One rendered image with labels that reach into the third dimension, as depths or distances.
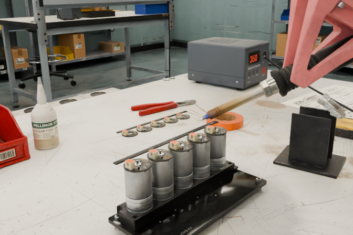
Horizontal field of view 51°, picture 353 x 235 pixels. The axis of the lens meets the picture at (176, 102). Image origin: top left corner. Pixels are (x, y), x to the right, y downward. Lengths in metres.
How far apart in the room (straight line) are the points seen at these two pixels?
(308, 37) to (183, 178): 0.17
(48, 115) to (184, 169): 0.23
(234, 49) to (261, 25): 4.77
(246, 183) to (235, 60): 0.43
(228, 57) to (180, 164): 0.47
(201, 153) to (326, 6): 0.18
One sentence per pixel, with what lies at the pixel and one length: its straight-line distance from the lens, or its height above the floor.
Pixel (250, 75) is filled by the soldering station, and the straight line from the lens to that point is 0.82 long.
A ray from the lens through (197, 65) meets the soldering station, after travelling 0.85.
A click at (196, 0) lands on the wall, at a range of 6.25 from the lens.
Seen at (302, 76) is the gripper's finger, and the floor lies 0.89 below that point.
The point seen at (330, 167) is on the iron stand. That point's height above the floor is 0.75.
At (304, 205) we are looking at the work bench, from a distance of 0.41.
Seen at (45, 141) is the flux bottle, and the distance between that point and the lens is 0.54.
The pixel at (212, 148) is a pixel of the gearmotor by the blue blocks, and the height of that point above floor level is 0.80.
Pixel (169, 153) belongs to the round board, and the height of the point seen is 0.81.
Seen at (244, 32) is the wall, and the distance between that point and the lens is 5.72.
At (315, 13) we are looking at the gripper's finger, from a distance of 0.31.
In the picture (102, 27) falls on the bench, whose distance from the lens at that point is 3.12.
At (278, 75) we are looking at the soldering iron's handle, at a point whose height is 0.89.
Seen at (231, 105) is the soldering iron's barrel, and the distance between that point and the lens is 0.33.
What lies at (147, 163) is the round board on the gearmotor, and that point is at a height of 0.81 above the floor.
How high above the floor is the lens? 0.96
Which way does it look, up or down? 17 degrees down
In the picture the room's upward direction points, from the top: 1 degrees counter-clockwise
